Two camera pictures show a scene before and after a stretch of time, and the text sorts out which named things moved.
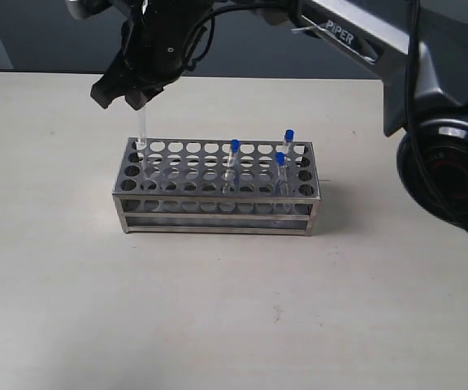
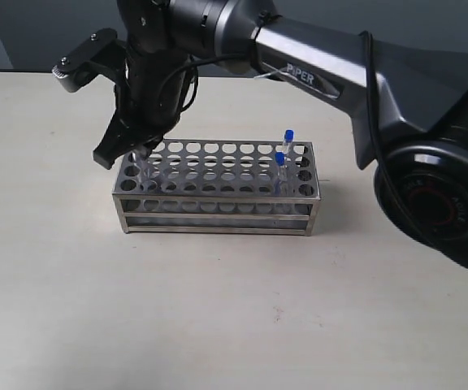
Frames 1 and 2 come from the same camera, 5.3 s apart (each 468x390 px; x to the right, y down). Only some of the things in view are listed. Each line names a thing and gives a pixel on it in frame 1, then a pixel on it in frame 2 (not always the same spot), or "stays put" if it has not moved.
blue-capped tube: x=289 y=135 stays put
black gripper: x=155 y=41 → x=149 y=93
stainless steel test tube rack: x=218 y=185 stays put
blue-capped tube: x=280 y=161 stays put
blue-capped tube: x=229 y=175 → x=144 y=163
